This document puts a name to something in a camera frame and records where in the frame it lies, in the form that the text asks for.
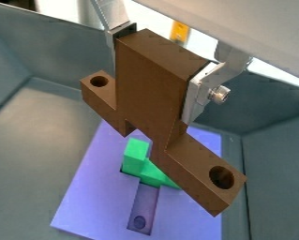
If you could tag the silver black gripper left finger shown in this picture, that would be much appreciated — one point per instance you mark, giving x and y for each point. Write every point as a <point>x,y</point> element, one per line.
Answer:
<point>114,17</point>

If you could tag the brown T-shaped block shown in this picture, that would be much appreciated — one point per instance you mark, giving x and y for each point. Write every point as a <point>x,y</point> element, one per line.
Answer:
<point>142,98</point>

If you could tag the green U-shaped block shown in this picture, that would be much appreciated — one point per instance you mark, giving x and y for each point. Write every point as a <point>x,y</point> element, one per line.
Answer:
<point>138,165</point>

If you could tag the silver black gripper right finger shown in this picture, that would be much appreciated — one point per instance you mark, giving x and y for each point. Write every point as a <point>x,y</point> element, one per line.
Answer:
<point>206,86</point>

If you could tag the purple base block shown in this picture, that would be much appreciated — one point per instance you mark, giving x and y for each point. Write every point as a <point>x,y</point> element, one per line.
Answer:
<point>97,206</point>

